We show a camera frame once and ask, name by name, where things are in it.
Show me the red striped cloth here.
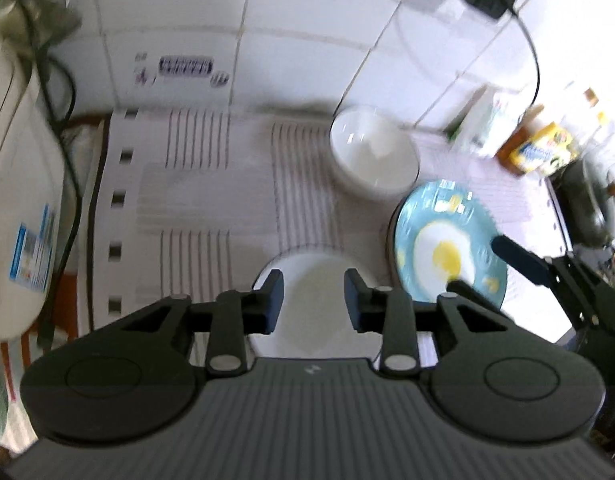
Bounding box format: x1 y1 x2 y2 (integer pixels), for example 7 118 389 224
0 270 96 461

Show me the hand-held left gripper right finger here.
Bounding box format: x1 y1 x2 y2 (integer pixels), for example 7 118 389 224
343 269 523 373

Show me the black wok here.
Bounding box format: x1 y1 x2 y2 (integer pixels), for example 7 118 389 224
557 155 615 252

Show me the striped white tablecloth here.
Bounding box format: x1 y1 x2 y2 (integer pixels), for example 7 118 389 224
85 107 581 361

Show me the blue fried egg print plate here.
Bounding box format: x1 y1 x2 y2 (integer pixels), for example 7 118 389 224
391 179 509 311

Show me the black rice cooker cable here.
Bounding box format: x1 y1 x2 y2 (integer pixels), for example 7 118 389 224
35 45 84 356

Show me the metal ladle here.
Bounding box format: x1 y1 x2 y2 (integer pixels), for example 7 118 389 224
0 0 83 57

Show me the white rice cooker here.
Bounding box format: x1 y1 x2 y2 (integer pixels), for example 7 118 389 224
0 25 81 337

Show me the blue print wall sticker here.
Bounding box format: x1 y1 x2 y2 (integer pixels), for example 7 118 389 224
134 52 229 88

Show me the white seasoning bag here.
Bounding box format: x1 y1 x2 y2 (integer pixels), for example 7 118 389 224
450 86 519 159

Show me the yellow label cooking wine bottle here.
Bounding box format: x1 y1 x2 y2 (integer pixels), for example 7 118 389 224
497 104 579 177

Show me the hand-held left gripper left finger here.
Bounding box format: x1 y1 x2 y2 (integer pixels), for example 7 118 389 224
95 269 284 377

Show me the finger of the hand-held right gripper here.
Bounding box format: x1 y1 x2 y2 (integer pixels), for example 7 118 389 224
491 235 558 287
446 280 483 306

